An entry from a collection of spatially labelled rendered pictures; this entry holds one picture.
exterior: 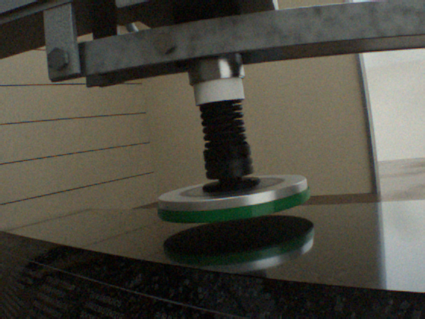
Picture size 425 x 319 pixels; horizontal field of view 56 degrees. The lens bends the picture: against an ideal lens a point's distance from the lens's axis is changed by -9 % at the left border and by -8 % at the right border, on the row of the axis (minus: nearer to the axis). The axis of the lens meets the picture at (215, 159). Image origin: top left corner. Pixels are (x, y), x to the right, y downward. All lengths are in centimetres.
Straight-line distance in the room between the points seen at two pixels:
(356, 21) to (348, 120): 494
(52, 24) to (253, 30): 28
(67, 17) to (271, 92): 537
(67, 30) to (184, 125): 620
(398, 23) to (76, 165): 593
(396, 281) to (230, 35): 37
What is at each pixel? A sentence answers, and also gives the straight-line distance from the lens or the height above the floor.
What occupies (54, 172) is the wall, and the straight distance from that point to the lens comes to 610.
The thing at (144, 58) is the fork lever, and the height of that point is 106.
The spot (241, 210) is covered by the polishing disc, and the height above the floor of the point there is 85.
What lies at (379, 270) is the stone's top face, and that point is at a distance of 36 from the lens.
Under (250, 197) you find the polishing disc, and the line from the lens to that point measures 52.
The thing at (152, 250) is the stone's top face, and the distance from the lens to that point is 52.
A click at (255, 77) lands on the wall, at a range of 605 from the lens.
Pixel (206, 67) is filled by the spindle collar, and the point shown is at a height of 104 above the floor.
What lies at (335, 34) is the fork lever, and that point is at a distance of 56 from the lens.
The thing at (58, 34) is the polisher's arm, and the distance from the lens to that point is 64.
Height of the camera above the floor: 95
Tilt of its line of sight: 3 degrees down
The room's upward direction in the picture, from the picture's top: 8 degrees counter-clockwise
